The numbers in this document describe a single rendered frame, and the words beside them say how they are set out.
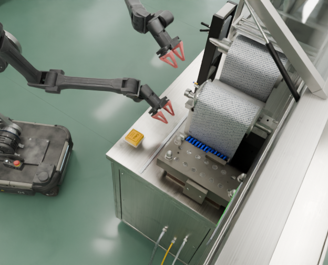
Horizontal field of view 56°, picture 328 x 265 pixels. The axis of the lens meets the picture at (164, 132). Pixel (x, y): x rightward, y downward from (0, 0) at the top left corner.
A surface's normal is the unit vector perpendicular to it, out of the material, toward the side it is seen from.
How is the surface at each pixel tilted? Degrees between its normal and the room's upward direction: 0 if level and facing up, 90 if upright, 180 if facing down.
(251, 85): 92
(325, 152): 0
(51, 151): 0
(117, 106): 0
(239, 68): 92
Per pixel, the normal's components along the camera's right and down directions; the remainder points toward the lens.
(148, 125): 0.09, -0.59
